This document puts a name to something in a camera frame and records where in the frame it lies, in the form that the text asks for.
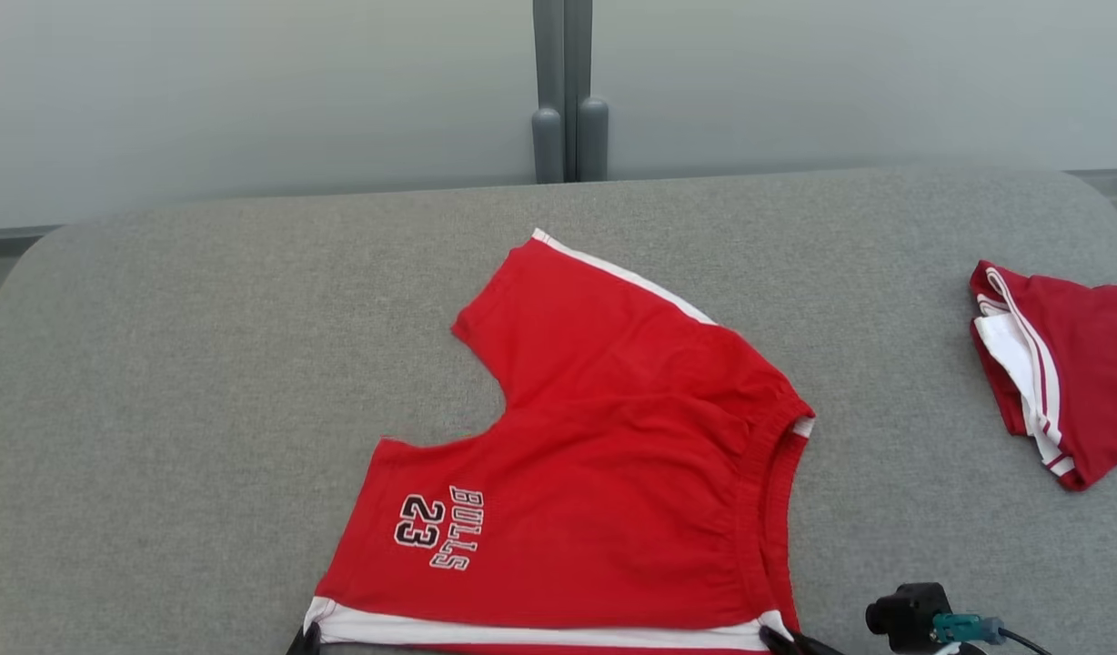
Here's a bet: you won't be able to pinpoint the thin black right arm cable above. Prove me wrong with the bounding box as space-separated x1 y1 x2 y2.
999 626 1056 655

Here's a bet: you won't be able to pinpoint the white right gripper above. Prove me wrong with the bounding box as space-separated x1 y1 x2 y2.
761 628 988 655

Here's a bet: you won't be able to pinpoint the grey fabric sofa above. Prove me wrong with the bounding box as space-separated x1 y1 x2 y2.
0 166 1117 655

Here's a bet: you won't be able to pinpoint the red Bulls shorts white stripes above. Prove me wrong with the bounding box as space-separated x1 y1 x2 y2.
306 228 817 655

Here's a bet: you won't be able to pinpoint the grey cylindrical post foot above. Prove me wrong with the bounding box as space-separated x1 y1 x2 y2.
577 97 609 183
532 107 565 185

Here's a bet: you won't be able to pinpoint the grey vertical partition post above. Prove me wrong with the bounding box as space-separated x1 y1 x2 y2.
533 0 594 183

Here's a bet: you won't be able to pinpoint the red Bulls jersey white sleeves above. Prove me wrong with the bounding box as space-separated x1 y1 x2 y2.
968 260 1117 493

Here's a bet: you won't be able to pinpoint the teal camera cable plug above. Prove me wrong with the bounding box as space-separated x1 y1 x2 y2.
931 612 1007 648

